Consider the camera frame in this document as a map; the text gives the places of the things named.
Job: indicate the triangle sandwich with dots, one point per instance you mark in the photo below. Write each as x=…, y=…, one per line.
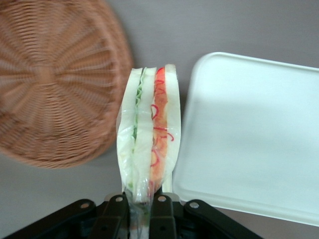
x=149, y=119

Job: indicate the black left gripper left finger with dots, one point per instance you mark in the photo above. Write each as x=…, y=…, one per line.
x=112, y=219

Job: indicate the cream plastic tray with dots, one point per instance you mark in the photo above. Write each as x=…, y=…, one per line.
x=249, y=137

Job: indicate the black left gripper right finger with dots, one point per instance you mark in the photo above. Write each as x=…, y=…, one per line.
x=162, y=219

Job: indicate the brown round wicker basket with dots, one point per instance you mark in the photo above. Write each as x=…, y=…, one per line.
x=49, y=79

